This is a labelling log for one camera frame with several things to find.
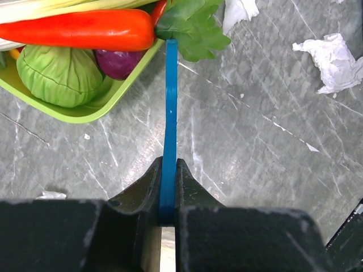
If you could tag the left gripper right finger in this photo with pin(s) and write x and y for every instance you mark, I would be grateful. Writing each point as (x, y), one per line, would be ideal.
(213, 237)

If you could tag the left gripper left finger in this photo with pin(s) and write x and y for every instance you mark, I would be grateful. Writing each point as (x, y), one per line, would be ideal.
(120, 234)

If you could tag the blue hand brush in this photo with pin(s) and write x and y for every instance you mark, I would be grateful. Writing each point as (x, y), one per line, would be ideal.
(168, 177)

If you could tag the paper scrap far left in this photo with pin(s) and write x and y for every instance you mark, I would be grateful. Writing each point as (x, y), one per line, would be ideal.
(52, 195)

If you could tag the green vegetable tray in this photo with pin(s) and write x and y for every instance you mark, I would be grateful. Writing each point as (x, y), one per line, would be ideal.
(112, 92)

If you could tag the round green cabbage toy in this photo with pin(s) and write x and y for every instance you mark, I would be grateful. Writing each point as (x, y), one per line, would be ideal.
(66, 77)

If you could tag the purple onion toy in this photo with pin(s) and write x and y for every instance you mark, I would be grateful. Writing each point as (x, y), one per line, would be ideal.
(117, 65)

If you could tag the orange carrot toy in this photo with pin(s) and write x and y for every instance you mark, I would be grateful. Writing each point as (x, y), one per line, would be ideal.
(126, 30)

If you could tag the large centre paper scrap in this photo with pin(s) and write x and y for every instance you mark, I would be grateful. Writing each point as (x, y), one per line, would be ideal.
(339, 70)

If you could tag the green leafy herb toy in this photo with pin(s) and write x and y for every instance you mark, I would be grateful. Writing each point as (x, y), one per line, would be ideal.
(193, 26)

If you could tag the paper scrap near tray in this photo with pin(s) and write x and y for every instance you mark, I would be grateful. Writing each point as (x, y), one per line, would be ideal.
(236, 11)

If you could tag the white leek toy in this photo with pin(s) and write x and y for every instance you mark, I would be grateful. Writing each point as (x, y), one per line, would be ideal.
(14, 11)

